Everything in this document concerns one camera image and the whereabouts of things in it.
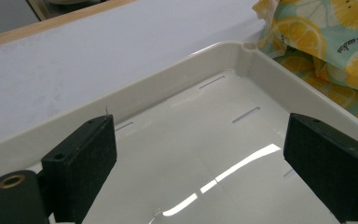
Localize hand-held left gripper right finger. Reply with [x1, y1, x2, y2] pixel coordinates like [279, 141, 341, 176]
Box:
[282, 112, 358, 224]

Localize white plastic tray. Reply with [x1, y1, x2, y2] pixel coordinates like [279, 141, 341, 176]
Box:
[0, 40, 358, 224]

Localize lemon print cloth bag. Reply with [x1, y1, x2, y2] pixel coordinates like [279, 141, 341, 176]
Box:
[252, 0, 358, 119]

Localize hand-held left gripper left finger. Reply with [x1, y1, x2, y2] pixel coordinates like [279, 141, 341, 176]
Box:
[41, 114, 117, 224]

